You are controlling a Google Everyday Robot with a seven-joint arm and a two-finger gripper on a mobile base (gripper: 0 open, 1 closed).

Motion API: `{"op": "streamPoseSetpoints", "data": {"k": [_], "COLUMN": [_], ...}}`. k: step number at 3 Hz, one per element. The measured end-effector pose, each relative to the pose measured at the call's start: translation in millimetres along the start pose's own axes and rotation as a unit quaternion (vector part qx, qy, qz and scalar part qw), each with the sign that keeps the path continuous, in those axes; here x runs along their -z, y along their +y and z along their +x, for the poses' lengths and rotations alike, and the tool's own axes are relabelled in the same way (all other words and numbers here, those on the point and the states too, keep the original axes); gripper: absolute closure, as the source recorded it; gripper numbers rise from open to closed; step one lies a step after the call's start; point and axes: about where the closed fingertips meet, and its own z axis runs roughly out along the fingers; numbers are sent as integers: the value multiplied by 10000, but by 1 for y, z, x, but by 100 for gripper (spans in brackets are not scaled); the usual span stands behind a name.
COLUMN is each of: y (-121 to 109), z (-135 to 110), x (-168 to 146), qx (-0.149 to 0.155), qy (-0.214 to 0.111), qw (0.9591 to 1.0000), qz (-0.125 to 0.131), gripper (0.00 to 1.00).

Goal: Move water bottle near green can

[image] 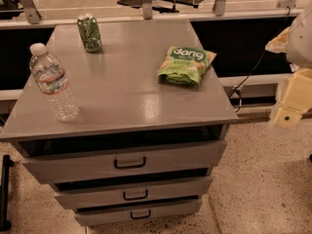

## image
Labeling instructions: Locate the grey drawer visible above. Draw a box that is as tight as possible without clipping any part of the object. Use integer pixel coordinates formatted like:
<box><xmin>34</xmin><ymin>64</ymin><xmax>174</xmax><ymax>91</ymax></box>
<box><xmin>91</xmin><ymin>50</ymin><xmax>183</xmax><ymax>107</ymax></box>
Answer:
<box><xmin>75</xmin><ymin>198</ymin><xmax>202</xmax><ymax>226</ymax></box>
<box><xmin>22</xmin><ymin>139</ymin><xmax>226</xmax><ymax>183</ymax></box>
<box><xmin>55</xmin><ymin>176</ymin><xmax>212</xmax><ymax>210</ymax></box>

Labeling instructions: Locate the green soda can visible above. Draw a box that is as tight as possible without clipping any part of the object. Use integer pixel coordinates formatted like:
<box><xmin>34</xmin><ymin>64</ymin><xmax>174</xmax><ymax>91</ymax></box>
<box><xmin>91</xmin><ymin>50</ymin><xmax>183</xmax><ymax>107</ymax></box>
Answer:
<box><xmin>77</xmin><ymin>14</ymin><xmax>101</xmax><ymax>53</ymax></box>

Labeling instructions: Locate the white packet on ledge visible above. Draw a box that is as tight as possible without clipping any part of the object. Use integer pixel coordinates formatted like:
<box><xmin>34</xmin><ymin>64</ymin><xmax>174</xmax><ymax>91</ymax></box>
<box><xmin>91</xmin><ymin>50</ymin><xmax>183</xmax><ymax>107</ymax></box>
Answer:
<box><xmin>265</xmin><ymin>27</ymin><xmax>290</xmax><ymax>54</ymax></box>

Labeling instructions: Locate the black power cable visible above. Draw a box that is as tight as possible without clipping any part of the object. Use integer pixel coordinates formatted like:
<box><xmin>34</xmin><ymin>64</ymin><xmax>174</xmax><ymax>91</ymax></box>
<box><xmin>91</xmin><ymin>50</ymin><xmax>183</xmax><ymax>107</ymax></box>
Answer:
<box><xmin>227</xmin><ymin>5</ymin><xmax>292</xmax><ymax>114</ymax></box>

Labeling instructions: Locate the clear plastic water bottle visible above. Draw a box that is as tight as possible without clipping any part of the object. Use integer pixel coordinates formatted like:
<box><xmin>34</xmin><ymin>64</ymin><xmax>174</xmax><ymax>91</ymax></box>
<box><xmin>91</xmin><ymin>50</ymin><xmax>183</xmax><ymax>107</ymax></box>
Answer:
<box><xmin>29</xmin><ymin>43</ymin><xmax>79</xmax><ymax>122</ymax></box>

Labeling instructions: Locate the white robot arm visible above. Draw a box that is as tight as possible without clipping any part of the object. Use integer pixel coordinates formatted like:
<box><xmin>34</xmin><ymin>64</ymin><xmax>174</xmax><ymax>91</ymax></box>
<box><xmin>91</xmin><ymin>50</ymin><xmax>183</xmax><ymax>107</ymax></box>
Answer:
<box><xmin>270</xmin><ymin>2</ymin><xmax>312</xmax><ymax>130</ymax></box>

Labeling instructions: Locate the green dang snack bag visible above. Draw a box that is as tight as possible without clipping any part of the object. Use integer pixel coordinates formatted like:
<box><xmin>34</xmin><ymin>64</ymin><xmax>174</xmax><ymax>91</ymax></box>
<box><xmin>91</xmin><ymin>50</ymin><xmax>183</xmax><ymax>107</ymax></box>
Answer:
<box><xmin>157</xmin><ymin>46</ymin><xmax>216</xmax><ymax>86</ymax></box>

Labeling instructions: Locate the grey drawer cabinet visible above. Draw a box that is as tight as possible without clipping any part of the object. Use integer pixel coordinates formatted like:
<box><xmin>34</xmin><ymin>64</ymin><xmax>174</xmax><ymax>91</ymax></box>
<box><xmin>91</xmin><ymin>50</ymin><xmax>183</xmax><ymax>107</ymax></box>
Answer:
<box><xmin>1</xmin><ymin>20</ymin><xmax>236</xmax><ymax>214</ymax></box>

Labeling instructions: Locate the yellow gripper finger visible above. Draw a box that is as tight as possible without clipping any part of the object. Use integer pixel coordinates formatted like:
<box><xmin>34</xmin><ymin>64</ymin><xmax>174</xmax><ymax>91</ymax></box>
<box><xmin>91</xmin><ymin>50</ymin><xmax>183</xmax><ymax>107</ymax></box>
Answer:
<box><xmin>272</xmin><ymin>68</ymin><xmax>312</xmax><ymax>130</ymax></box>

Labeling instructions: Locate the bottom grey drawer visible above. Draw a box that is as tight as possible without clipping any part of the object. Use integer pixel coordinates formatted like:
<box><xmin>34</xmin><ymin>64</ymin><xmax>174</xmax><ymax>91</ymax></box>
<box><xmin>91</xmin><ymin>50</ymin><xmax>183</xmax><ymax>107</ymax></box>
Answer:
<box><xmin>75</xmin><ymin>198</ymin><xmax>202</xmax><ymax>226</ymax></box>

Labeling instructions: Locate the middle grey drawer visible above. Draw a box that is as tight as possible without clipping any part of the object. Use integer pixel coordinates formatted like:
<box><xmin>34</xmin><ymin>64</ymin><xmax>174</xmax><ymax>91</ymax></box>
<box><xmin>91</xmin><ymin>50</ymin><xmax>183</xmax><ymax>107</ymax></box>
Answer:
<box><xmin>55</xmin><ymin>176</ymin><xmax>212</xmax><ymax>210</ymax></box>

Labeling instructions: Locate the black stand on floor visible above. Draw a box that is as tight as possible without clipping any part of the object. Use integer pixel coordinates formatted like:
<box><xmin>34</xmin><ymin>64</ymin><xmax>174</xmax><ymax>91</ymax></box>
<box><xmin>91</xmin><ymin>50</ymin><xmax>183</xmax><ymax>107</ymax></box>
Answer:
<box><xmin>0</xmin><ymin>155</ymin><xmax>14</xmax><ymax>232</ymax></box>

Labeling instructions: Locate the top grey drawer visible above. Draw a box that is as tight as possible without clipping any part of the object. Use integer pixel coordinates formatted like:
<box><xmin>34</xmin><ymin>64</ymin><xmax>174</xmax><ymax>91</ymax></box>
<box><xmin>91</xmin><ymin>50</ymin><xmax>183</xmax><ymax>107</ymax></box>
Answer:
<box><xmin>22</xmin><ymin>139</ymin><xmax>226</xmax><ymax>183</ymax></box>

